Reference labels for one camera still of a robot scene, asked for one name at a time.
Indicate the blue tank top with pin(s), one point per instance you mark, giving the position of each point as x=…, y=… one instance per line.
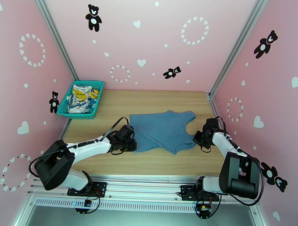
x=160, y=129

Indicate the white yellow blue printed garment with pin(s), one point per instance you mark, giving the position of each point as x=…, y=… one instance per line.
x=81, y=97

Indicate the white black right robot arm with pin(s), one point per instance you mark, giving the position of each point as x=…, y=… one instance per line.
x=237, y=174

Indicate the teal plastic basket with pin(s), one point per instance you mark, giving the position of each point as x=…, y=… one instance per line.
x=76, y=115

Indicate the slotted metal strip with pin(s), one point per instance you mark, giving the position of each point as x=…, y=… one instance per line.
x=142, y=206

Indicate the small black circuit board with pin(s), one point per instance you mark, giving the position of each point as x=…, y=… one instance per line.
x=87, y=203

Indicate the circuit board with yellow connector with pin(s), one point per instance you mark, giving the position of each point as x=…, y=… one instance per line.
x=204, y=210

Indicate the aluminium front rail frame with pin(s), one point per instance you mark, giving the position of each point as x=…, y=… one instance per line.
x=143, y=190

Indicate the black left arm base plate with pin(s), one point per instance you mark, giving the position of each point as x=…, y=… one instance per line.
x=100, y=188

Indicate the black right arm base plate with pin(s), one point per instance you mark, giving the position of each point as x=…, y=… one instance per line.
x=186, y=192

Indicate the black teddy bear wall sticker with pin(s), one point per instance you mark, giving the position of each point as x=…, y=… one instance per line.
x=54, y=103
x=274, y=178

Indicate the aluminium corner post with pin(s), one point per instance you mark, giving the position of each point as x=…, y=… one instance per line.
x=238, y=46
x=56, y=35

